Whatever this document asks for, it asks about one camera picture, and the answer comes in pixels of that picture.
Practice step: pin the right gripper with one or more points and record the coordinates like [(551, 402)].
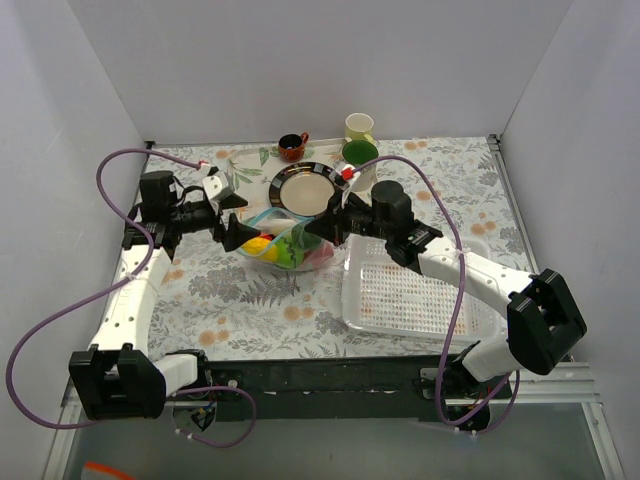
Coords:
[(338, 220)]

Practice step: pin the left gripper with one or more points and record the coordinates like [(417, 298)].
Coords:
[(219, 225)]

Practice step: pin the yellow fake corn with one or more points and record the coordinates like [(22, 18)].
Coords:
[(262, 249)]

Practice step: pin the clear zip top bag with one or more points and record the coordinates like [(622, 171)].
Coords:
[(301, 220)]

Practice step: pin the lime green fake fruit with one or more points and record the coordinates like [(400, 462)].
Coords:
[(289, 257)]

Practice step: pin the white perforated plastic basket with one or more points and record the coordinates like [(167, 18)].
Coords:
[(380, 296)]

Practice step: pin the green fake vegetable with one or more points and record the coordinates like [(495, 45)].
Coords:
[(303, 240)]

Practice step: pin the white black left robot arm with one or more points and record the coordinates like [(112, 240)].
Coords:
[(114, 378)]

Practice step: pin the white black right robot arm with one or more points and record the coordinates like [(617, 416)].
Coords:
[(391, 254)]

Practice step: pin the white fake food roll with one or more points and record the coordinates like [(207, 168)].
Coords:
[(274, 221)]

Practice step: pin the red fake fruit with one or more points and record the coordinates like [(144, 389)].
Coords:
[(320, 255)]

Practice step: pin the dark rimmed ceramic plate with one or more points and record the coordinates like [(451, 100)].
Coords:
[(303, 189)]

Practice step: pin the floral serving tray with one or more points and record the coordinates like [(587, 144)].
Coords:
[(252, 169)]

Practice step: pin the floral mug green inside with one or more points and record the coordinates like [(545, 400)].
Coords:
[(357, 153)]

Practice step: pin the small orange brown cup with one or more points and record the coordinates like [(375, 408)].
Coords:
[(292, 146)]

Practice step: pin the floral table mat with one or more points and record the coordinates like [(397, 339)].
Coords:
[(234, 308)]

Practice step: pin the pale yellow green mug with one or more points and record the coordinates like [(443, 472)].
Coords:
[(359, 126)]

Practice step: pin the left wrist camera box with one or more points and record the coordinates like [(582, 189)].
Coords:
[(216, 184)]

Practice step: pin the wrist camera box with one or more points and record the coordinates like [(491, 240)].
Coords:
[(216, 184), (353, 179)]

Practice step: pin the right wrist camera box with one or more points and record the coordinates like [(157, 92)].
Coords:
[(353, 179)]

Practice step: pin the aluminium frame rail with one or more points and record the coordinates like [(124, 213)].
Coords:
[(358, 418)]

